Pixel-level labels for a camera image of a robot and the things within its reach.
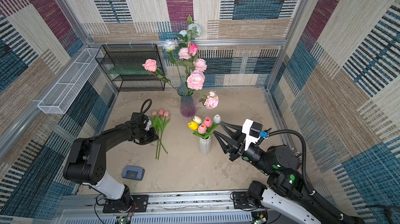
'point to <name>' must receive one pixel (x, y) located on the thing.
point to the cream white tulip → (197, 119)
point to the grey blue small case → (133, 173)
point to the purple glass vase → (187, 106)
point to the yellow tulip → (192, 125)
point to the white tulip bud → (216, 119)
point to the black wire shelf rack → (123, 64)
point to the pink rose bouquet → (186, 69)
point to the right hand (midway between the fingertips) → (218, 129)
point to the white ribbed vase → (205, 146)
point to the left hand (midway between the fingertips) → (159, 137)
